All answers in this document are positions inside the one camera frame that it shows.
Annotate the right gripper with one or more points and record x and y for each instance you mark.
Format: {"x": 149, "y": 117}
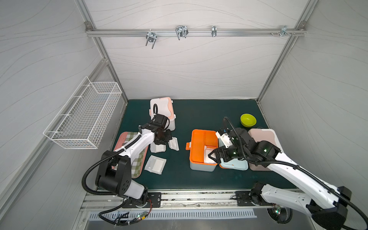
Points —
{"x": 223, "y": 153}

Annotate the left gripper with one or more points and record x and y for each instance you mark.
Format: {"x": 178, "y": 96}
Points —
{"x": 166, "y": 136}

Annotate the blue box orange handle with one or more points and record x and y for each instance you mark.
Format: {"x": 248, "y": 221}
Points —
{"x": 202, "y": 143}

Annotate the pink first aid box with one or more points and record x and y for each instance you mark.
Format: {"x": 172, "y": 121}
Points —
{"x": 262, "y": 145}

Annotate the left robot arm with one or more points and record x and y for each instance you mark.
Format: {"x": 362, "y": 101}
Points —
{"x": 111, "y": 175}

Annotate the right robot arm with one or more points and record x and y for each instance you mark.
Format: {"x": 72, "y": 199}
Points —
{"x": 326, "y": 204}

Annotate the green table mat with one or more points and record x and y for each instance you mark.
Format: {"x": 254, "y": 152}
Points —
{"x": 207, "y": 115}

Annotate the green bowl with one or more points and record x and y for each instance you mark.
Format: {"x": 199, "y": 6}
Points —
{"x": 248, "y": 120}

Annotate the green checkered cloth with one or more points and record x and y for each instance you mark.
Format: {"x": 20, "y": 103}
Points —
{"x": 138, "y": 164}

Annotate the pink tray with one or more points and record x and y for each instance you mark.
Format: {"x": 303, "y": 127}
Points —
{"x": 141, "y": 164}

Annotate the metal hook clamp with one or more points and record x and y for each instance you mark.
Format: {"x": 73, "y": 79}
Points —
{"x": 151, "y": 37}

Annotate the metal u-bolt clamp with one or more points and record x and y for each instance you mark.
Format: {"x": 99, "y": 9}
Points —
{"x": 181, "y": 31}

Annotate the aluminium crossbar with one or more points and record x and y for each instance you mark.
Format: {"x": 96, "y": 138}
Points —
{"x": 191, "y": 32}

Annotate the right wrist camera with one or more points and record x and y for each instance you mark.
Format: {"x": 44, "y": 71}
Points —
{"x": 223, "y": 136}

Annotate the white box peach handle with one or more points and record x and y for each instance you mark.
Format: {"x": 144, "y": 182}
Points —
{"x": 165, "y": 107}

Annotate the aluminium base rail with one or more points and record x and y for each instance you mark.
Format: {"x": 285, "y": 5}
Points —
{"x": 171, "y": 199}

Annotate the white wire basket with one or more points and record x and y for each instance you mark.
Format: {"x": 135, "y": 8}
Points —
{"x": 83, "y": 119}

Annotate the small metal bracket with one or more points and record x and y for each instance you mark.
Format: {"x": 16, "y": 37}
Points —
{"x": 213, "y": 31}

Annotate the metal screw bracket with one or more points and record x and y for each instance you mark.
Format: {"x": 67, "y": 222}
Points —
{"x": 283, "y": 32}

